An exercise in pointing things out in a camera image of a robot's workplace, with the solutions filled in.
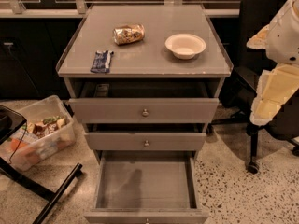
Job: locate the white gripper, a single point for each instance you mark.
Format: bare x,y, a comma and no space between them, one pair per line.
284,39

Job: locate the blue rxbar blueberry wrapper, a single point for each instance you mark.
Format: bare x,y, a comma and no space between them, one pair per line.
102,61

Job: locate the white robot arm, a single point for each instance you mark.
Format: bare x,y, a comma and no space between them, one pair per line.
280,39

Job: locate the grey three-drawer cabinet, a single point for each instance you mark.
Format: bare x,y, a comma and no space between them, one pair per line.
148,58

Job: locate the dark item in top drawer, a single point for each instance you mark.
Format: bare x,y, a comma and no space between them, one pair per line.
101,90

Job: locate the grey top drawer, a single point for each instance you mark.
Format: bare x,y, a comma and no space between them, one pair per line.
146,101

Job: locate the grey drawer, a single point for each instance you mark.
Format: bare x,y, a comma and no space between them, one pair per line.
146,187
146,101
152,137

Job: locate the grey middle drawer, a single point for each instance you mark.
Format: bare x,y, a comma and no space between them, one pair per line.
152,137

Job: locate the grey bottom drawer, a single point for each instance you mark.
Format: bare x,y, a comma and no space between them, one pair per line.
146,187

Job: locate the black office chair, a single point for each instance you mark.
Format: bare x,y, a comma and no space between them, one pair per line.
240,88

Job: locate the white paper bowl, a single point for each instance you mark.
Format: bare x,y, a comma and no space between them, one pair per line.
185,46

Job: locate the crushed gold snack can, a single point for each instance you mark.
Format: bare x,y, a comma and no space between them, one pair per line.
128,34

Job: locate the clear plastic storage bin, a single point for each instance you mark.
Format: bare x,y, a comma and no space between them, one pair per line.
24,158

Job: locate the snack items in bin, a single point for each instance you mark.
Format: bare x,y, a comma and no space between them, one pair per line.
31,132

